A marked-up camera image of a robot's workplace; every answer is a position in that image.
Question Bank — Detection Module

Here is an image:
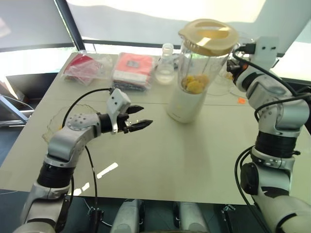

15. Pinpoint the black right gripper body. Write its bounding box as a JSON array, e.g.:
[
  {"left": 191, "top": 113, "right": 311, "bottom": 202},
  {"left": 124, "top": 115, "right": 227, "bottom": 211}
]
[{"left": 226, "top": 59, "right": 248, "bottom": 81}]

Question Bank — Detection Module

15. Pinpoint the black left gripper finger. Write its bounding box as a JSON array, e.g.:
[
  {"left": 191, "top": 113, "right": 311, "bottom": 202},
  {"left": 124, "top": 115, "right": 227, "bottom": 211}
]
[
  {"left": 128, "top": 104, "right": 145, "bottom": 116},
  {"left": 128, "top": 119, "right": 154, "bottom": 133}
]

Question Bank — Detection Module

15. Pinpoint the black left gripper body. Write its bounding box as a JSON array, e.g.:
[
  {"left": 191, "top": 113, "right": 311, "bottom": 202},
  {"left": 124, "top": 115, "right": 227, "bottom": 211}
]
[{"left": 117, "top": 111, "right": 131, "bottom": 134}]

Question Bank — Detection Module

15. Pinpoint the clear plastic blender jar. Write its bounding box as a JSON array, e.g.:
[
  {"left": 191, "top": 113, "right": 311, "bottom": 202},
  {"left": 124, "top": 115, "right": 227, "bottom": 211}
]
[{"left": 178, "top": 18, "right": 258, "bottom": 96}]

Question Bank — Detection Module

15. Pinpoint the cream blender jar lid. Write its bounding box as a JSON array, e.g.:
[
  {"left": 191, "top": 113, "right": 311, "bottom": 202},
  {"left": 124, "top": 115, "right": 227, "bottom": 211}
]
[{"left": 178, "top": 18, "right": 240, "bottom": 55}]

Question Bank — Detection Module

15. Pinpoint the white blender base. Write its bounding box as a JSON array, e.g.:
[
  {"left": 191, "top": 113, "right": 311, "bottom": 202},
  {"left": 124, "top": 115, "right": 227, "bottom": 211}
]
[{"left": 166, "top": 86, "right": 208, "bottom": 124}]

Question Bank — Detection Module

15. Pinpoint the round clear glass bowl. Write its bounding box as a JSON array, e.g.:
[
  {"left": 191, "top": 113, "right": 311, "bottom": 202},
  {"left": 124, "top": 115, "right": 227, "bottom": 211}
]
[{"left": 215, "top": 67, "right": 235, "bottom": 85}]

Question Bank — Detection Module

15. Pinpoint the clear box of folded cloths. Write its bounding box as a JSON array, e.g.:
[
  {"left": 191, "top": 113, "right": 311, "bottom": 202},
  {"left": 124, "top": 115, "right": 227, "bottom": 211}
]
[{"left": 111, "top": 52, "right": 156, "bottom": 92}]

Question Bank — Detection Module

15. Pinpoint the clear glass flask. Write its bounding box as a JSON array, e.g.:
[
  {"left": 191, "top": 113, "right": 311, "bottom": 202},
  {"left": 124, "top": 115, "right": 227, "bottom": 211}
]
[{"left": 155, "top": 43, "right": 176, "bottom": 85}]

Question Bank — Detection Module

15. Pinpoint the clear bag with blue bits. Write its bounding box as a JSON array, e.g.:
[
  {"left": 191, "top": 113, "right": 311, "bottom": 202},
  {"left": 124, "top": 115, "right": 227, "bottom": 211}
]
[{"left": 173, "top": 54, "right": 182, "bottom": 71}]

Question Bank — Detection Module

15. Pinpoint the scalloped clear glass bowl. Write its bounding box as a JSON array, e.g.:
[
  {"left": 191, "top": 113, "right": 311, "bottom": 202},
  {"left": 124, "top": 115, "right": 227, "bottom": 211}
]
[{"left": 42, "top": 103, "right": 98, "bottom": 144}]

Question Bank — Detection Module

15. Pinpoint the red packet in clear bag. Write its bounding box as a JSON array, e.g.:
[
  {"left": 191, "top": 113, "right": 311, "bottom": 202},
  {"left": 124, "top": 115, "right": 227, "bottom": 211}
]
[{"left": 63, "top": 53, "right": 113, "bottom": 86}]

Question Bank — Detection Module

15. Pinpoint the white rounded robot leg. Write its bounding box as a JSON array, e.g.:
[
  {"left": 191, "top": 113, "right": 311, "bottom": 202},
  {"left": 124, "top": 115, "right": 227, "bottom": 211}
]
[
  {"left": 178, "top": 201, "right": 209, "bottom": 233},
  {"left": 111, "top": 199, "right": 143, "bottom": 233}
]

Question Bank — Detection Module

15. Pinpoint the black table clamp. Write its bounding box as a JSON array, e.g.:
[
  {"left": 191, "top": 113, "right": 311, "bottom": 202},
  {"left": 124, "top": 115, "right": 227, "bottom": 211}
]
[
  {"left": 220, "top": 204, "right": 235, "bottom": 233},
  {"left": 87, "top": 205, "right": 105, "bottom": 233}
]

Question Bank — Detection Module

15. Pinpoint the dark flat panel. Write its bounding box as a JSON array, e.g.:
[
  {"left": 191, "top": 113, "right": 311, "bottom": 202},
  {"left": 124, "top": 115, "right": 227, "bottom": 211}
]
[{"left": 5, "top": 72, "right": 59, "bottom": 112}]

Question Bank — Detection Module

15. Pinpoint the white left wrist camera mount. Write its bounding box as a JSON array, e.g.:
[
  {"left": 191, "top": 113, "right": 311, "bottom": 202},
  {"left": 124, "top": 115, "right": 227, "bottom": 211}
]
[{"left": 105, "top": 88, "right": 132, "bottom": 135}]

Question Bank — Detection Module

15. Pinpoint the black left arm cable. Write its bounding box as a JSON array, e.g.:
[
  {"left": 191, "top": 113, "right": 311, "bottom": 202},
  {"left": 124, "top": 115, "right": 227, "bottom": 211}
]
[{"left": 62, "top": 87, "right": 115, "bottom": 233}]

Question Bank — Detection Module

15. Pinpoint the dark window frame rail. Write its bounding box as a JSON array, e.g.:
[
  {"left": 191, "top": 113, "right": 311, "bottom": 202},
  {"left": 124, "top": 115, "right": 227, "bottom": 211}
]
[{"left": 82, "top": 38, "right": 182, "bottom": 49}]

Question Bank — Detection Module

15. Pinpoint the dark window frame post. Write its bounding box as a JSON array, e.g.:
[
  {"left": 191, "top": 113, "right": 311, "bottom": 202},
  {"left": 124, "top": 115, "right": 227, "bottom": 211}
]
[{"left": 53, "top": 0, "right": 86, "bottom": 52}]

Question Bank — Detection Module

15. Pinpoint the grey metal frame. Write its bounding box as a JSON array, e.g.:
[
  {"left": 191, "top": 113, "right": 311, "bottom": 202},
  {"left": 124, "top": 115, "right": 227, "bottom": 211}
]
[{"left": 0, "top": 94, "right": 35, "bottom": 128}]

